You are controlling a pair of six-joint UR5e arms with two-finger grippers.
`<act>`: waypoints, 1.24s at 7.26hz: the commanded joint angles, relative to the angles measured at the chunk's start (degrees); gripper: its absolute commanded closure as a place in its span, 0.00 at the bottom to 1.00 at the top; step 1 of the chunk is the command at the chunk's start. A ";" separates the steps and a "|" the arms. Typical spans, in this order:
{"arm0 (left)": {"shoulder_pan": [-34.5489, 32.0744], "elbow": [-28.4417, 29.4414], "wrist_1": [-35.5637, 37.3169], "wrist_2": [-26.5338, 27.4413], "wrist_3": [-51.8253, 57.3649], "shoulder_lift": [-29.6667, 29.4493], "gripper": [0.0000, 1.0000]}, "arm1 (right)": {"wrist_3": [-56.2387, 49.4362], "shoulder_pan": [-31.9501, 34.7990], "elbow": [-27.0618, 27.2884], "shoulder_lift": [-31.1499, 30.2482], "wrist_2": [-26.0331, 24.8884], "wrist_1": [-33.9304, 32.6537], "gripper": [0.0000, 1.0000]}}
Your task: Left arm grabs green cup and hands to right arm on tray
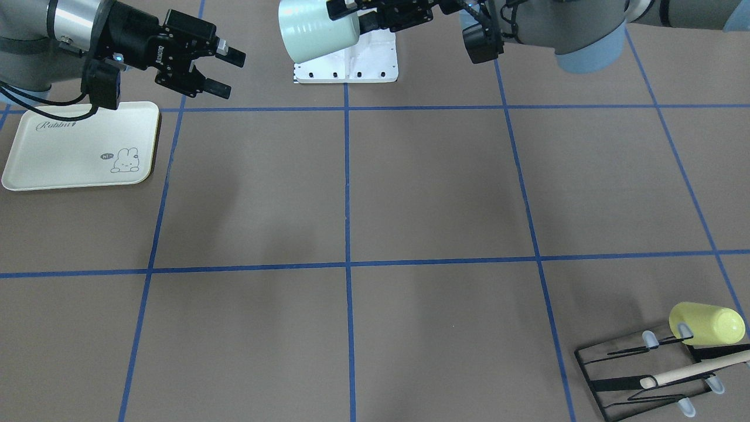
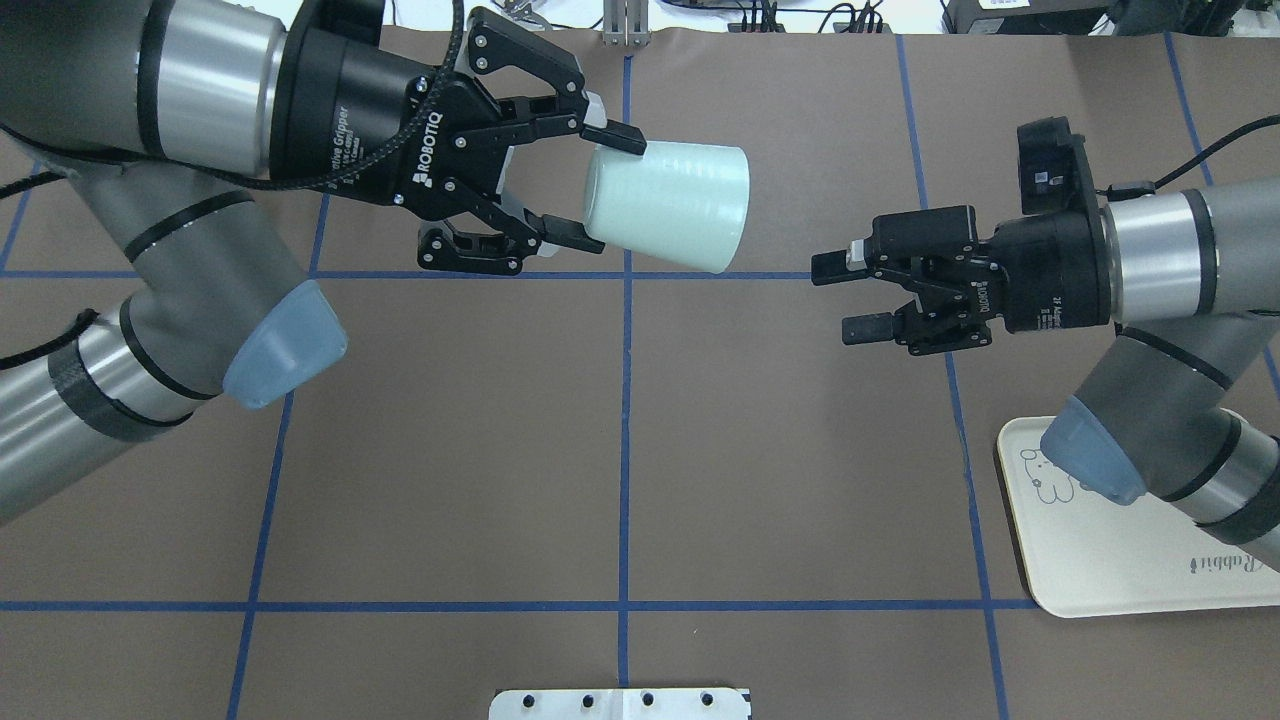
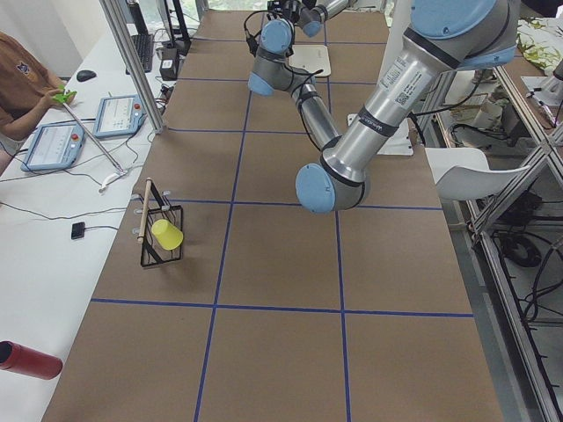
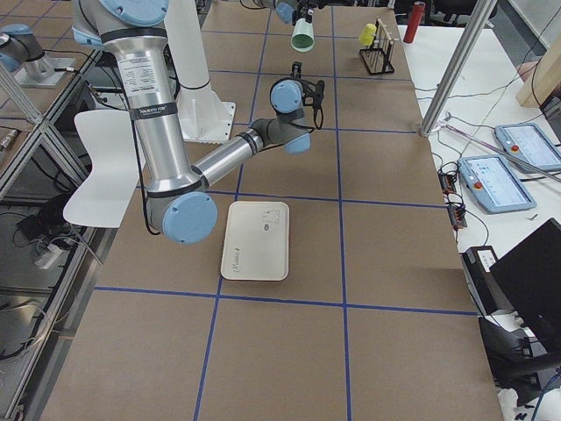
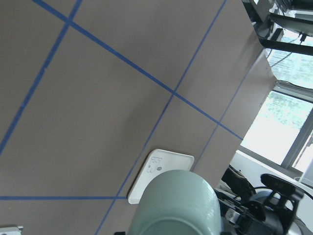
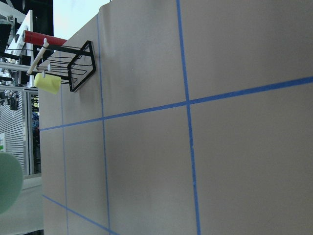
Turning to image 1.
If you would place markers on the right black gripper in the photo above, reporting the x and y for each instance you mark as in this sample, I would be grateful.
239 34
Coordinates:
133 32

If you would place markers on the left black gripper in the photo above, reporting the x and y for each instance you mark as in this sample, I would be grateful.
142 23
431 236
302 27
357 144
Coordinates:
404 13

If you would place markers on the pale green cup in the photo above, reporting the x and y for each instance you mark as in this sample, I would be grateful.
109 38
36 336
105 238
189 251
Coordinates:
308 32

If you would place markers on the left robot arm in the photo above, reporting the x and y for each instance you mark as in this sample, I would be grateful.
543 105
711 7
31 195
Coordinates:
585 36

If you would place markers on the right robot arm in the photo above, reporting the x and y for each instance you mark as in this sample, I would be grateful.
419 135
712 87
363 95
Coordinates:
93 42

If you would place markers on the cream rabbit tray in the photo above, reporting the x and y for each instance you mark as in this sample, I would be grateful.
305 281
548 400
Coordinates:
114 147

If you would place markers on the yellow cup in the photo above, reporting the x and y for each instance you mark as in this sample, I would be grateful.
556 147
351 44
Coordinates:
706 325

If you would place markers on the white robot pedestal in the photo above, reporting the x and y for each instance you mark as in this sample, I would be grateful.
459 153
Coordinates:
372 60

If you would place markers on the black wire cup rack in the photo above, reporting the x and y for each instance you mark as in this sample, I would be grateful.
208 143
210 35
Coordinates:
651 369

